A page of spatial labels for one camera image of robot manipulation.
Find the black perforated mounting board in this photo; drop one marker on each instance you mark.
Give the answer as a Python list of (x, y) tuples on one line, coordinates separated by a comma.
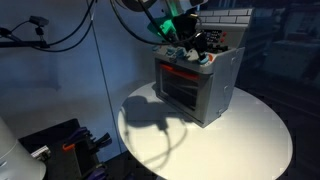
[(60, 164)]

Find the grey toy oven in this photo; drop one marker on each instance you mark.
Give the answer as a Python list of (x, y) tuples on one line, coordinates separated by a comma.
[(203, 92)]

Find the blue orange bar clamp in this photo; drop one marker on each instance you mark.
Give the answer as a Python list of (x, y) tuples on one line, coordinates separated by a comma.
[(83, 134)]

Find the black camera on stand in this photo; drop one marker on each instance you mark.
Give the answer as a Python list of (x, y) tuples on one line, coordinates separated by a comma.
[(11, 39)]

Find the round white table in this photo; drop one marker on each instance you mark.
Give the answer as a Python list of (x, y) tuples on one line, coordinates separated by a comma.
[(248, 142)]

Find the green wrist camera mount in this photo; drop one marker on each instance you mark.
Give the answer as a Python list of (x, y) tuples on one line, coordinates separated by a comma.
[(166, 25)]

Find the teal knob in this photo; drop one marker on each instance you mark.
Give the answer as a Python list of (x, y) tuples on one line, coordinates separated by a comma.
[(180, 53), (170, 51), (204, 60)]

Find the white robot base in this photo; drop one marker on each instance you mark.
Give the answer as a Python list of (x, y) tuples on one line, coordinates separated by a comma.
[(16, 163)]

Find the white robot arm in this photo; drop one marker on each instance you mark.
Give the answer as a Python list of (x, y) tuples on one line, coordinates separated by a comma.
[(159, 8)]

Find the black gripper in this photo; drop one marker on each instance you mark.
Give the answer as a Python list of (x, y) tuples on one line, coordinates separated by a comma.
[(185, 26)]

